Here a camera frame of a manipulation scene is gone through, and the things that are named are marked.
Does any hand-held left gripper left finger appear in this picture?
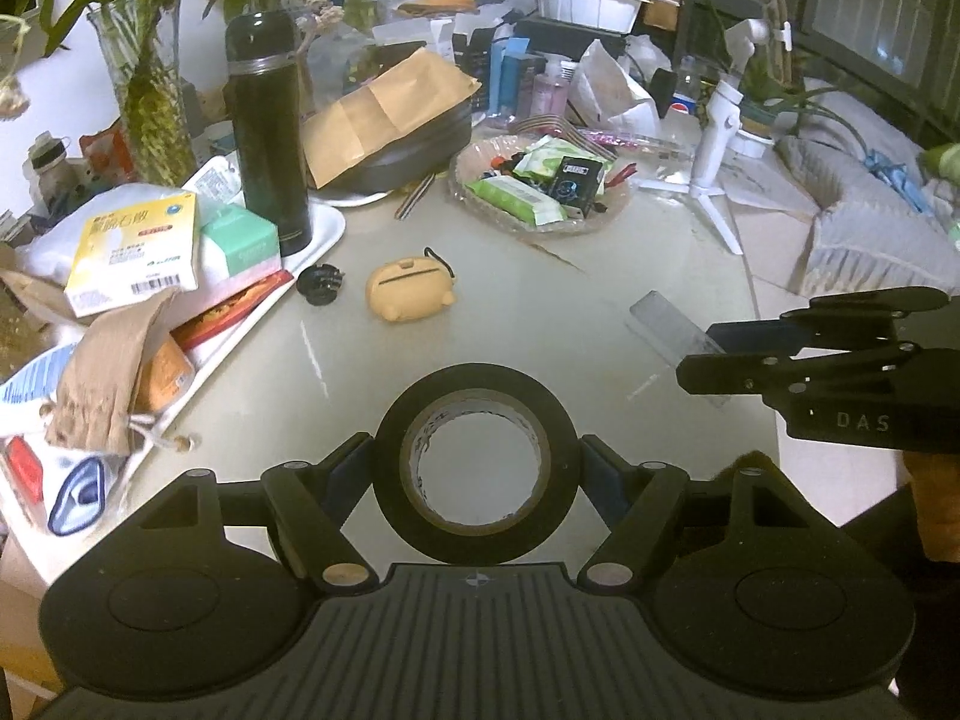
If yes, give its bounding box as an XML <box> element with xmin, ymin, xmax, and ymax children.
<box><xmin>139</xmin><ymin>431</ymin><xmax>377</xmax><ymax>592</ymax></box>

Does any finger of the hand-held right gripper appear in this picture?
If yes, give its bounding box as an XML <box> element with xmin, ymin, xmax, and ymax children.
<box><xmin>706</xmin><ymin>286</ymin><xmax>950</xmax><ymax>357</ymax></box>
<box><xmin>676</xmin><ymin>342</ymin><xmax>923</xmax><ymax>397</ymax></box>

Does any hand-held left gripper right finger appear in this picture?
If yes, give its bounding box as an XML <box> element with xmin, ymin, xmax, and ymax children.
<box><xmin>576</xmin><ymin>433</ymin><xmax>818</xmax><ymax>591</ymax></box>

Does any black tape roll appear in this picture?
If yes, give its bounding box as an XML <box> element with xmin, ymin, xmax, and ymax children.
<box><xmin>372</xmin><ymin>363</ymin><xmax>581</xmax><ymax>564</ymax></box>

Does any person's right forearm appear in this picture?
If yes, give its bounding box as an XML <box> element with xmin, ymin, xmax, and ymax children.
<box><xmin>906</xmin><ymin>453</ymin><xmax>960</xmax><ymax>565</ymax></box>

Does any grey ruffled blanket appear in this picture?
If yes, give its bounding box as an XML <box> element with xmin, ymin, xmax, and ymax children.
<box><xmin>771</xmin><ymin>78</ymin><xmax>960</xmax><ymax>296</ymax></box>

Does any white gimbal with tripod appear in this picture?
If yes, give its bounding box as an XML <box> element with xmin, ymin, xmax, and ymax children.
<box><xmin>637</xmin><ymin>18</ymin><xmax>794</xmax><ymax>257</ymax></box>

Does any black round adapter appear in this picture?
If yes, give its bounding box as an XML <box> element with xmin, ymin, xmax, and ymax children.
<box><xmin>295</xmin><ymin>263</ymin><xmax>345</xmax><ymax>307</ymax></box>

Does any yellow pig-shaped case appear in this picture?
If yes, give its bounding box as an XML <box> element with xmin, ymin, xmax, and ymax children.
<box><xmin>365</xmin><ymin>247</ymin><xmax>459</xmax><ymax>323</ymax></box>

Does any red flat packet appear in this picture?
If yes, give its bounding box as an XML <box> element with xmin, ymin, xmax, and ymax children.
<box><xmin>171</xmin><ymin>269</ymin><xmax>294</xmax><ymax>350</ymax></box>

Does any orange packet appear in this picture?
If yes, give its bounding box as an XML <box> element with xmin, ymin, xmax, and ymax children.
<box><xmin>134</xmin><ymin>333</ymin><xmax>195</xmax><ymax>414</ymax></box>

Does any white plastic tray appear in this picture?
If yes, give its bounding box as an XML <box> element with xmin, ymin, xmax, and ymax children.
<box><xmin>0</xmin><ymin>156</ymin><xmax>348</xmax><ymax>542</ymax></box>

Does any cola bottle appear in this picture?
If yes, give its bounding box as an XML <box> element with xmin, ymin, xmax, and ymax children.
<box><xmin>665</xmin><ymin>55</ymin><xmax>710</xmax><ymax>140</ymax></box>

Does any potted green plant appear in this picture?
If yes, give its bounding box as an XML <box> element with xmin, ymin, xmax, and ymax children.
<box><xmin>716</xmin><ymin>11</ymin><xmax>852</xmax><ymax>160</ymax></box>

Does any clear basket of snack packets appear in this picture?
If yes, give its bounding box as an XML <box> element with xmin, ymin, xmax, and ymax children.
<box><xmin>448</xmin><ymin>133</ymin><xmax>639</xmax><ymax>236</ymax></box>

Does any green tissue pack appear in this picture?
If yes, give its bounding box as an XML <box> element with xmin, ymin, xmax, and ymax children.
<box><xmin>198</xmin><ymin>205</ymin><xmax>283</xmax><ymax>279</ymax></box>

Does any blue white triangular pouch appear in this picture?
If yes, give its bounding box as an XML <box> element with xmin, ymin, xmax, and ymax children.
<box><xmin>46</xmin><ymin>455</ymin><xmax>108</xmax><ymax>538</ymax></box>

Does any white paper bag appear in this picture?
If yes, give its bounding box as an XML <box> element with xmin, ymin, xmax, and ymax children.
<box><xmin>568</xmin><ymin>38</ymin><xmax>665</xmax><ymax>138</ymax></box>

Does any striped chopsticks pair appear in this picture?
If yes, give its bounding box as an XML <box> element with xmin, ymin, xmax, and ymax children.
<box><xmin>393</xmin><ymin>172</ymin><xmax>437</xmax><ymax>224</ymax></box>

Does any white yellow medicine box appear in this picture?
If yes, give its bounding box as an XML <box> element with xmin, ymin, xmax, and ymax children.
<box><xmin>63</xmin><ymin>190</ymin><xmax>200</xmax><ymax>319</ymax></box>

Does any pink bottle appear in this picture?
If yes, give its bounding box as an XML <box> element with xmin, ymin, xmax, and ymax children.
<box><xmin>530</xmin><ymin>55</ymin><xmax>575</xmax><ymax>118</ymax></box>

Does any red lighter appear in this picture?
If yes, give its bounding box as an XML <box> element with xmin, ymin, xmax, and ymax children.
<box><xmin>2</xmin><ymin>437</ymin><xmax>44</xmax><ymax>505</ymax></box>

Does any white blue tube pack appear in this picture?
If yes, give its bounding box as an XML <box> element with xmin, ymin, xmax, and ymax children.
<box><xmin>0</xmin><ymin>343</ymin><xmax>80</xmax><ymax>437</ymax></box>

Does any black zip case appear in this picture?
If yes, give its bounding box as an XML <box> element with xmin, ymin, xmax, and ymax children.
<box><xmin>321</xmin><ymin>100</ymin><xmax>474</xmax><ymax>197</ymax></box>

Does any blue carton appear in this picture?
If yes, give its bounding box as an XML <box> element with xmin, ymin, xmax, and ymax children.
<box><xmin>499</xmin><ymin>36</ymin><xmax>539</xmax><ymax>113</ymax></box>

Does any black thermos bottle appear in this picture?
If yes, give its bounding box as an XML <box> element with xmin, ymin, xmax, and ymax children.
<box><xmin>224</xmin><ymin>12</ymin><xmax>314</xmax><ymax>257</ymax></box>

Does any window with grille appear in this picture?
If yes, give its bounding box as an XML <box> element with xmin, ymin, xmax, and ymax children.
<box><xmin>688</xmin><ymin>0</ymin><xmax>960</xmax><ymax>95</ymax></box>

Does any wooden side shelf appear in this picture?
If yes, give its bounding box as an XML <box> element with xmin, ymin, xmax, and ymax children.
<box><xmin>0</xmin><ymin>532</ymin><xmax>65</xmax><ymax>698</ymax></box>

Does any brown paper envelope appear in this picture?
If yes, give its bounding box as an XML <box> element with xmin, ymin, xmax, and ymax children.
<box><xmin>301</xmin><ymin>46</ymin><xmax>483</xmax><ymax>191</ymax></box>

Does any white plastic food container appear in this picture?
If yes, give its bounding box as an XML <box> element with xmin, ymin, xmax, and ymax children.
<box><xmin>526</xmin><ymin>0</ymin><xmax>673</xmax><ymax>33</ymax></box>

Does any glass vase with bamboo stems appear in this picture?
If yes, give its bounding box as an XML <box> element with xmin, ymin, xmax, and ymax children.
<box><xmin>87</xmin><ymin>0</ymin><xmax>199</xmax><ymax>186</ymax></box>

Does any small glass jar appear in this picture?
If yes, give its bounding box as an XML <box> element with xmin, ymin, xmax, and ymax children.
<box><xmin>25</xmin><ymin>130</ymin><xmax>80</xmax><ymax>212</ymax></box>

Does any brown drawstring pouch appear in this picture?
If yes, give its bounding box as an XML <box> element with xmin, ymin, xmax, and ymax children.
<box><xmin>43</xmin><ymin>288</ymin><xmax>197</xmax><ymax>457</ymax></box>

